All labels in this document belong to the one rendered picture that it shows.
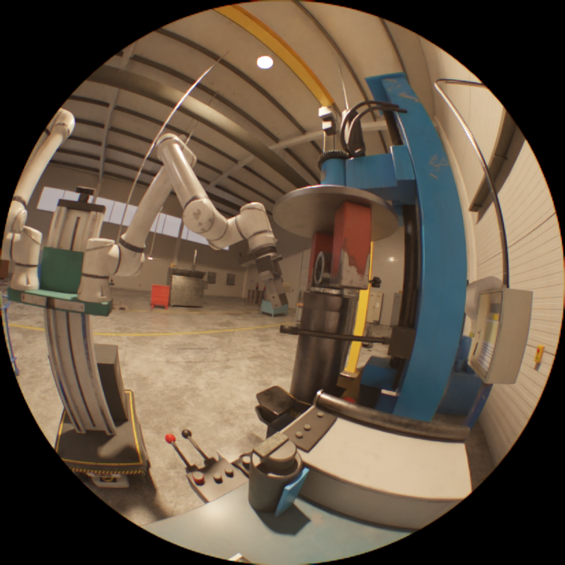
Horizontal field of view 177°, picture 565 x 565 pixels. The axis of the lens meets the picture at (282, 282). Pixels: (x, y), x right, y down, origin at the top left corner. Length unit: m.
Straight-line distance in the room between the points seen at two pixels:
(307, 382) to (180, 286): 7.89
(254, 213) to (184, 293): 7.97
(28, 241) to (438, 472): 1.47
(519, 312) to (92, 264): 1.79
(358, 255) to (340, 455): 0.53
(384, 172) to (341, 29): 5.13
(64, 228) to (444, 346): 1.75
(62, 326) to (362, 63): 6.62
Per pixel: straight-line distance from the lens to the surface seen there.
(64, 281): 1.17
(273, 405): 0.79
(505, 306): 0.95
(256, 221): 0.59
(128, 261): 1.01
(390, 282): 11.42
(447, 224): 0.70
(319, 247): 0.95
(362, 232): 0.62
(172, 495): 1.64
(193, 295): 8.61
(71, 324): 1.28
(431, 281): 0.64
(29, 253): 1.14
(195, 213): 0.51
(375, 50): 5.88
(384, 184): 0.82
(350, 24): 5.70
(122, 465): 1.45
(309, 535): 0.44
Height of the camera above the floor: 1.48
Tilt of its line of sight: 1 degrees up
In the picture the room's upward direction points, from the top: 7 degrees clockwise
